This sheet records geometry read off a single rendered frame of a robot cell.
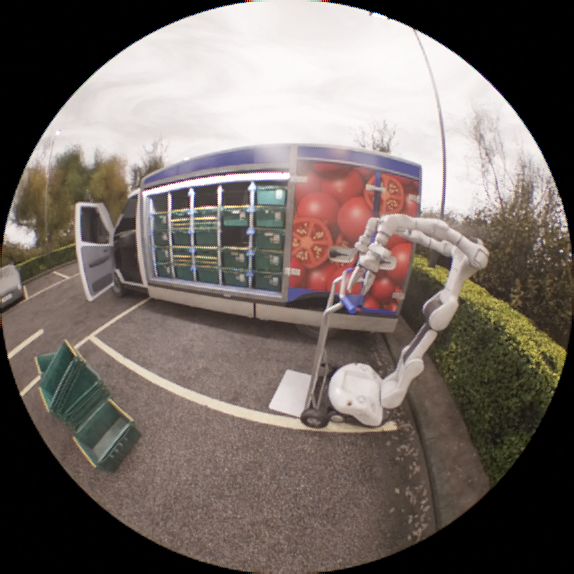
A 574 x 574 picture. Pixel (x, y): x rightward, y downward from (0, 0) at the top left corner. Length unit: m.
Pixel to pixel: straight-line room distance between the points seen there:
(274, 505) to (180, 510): 0.67
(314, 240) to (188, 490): 2.57
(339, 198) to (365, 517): 2.83
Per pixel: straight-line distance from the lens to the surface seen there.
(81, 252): 3.86
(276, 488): 1.61
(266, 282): 2.45
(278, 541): 1.62
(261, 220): 2.32
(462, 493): 2.14
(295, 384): 2.05
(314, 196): 2.06
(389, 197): 2.22
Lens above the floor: 1.59
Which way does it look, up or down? 21 degrees down
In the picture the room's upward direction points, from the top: 4 degrees clockwise
